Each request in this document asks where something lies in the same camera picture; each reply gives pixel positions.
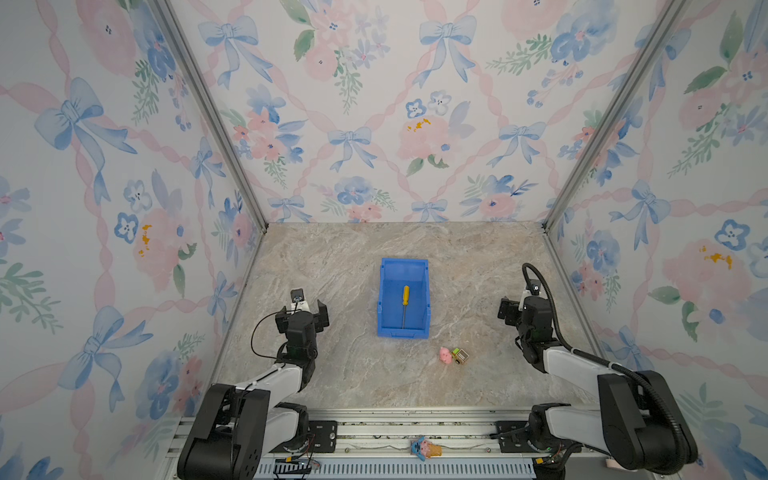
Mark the yellow handled screwdriver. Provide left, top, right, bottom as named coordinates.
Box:
left=401, top=285, right=410, bottom=329

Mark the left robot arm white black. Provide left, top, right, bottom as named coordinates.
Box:
left=177, top=289, right=330, bottom=479

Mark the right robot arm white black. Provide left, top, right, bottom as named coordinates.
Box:
left=493, top=296, right=699, bottom=475

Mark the blue plastic bin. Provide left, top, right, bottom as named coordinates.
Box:
left=377, top=258, right=431, bottom=340

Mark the small colourful toy block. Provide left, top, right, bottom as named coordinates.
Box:
left=451, top=348, right=469, bottom=365

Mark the pink pig toy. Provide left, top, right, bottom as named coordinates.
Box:
left=439, top=347, right=455, bottom=365

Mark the blue orange small toy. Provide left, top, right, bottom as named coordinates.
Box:
left=410, top=436, right=443, bottom=462

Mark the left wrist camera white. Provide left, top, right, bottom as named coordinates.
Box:
left=287, top=288, right=310, bottom=314

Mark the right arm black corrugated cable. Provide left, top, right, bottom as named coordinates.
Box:
left=520, top=262, right=700, bottom=475

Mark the aluminium rail base frame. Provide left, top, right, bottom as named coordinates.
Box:
left=152, top=406, right=679, bottom=480

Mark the right aluminium corner post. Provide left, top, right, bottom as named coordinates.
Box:
left=542, top=0, right=689, bottom=234

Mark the aluminium corner post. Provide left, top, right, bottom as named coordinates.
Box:
left=542, top=0, right=689, bottom=234
left=148, top=0, right=268, bottom=234

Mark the left aluminium corner post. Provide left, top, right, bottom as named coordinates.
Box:
left=148, top=0, right=268, bottom=234

